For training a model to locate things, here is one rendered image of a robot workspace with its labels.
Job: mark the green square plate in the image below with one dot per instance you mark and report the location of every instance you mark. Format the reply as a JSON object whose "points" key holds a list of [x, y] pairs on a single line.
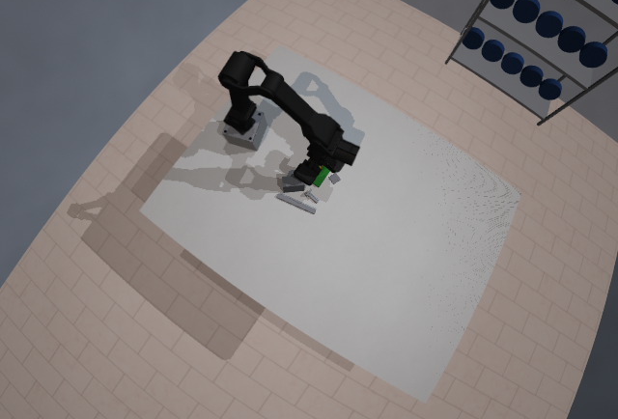
{"points": [[321, 176]]}

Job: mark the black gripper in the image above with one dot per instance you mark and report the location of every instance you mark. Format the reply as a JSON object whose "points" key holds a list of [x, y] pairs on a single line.
{"points": [[308, 170]]}

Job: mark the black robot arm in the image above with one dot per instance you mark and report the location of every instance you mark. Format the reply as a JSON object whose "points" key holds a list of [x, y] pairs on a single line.
{"points": [[317, 128]]}

